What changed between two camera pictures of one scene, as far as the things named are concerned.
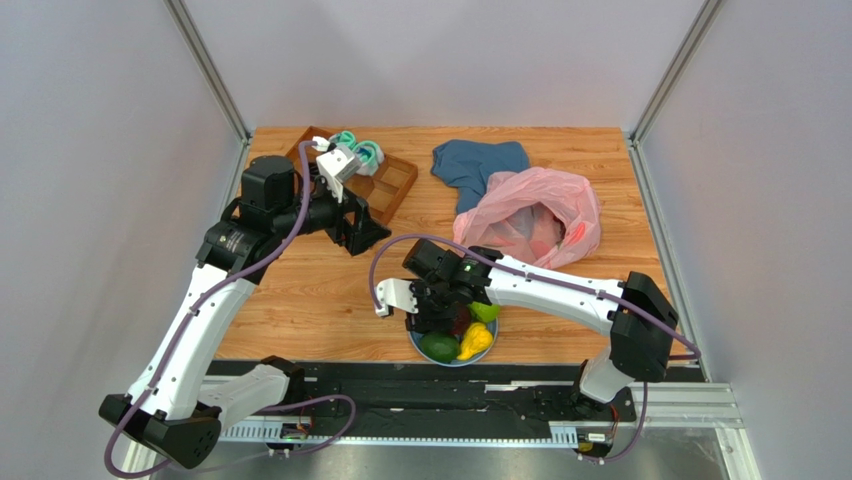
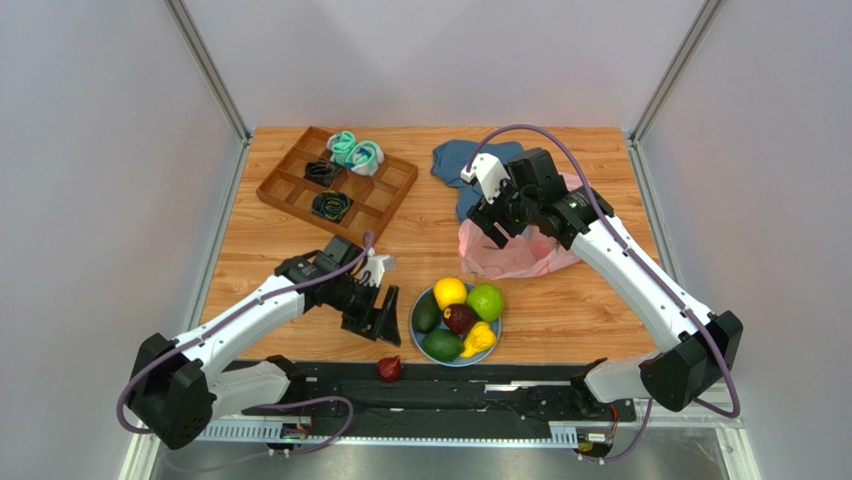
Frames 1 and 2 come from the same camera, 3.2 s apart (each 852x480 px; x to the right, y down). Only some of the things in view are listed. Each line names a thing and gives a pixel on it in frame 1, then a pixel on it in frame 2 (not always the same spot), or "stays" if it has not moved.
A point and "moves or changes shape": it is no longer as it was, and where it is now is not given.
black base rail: [448, 400] stays
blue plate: [416, 338] stays
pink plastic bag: [536, 215] moves or changes shape
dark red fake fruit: [461, 321] → [389, 368]
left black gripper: [357, 237] → [388, 326]
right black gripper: [430, 306] → [501, 211]
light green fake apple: [485, 311] stays
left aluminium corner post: [205, 67] stays
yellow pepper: [477, 339] stays
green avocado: [440, 347] stays
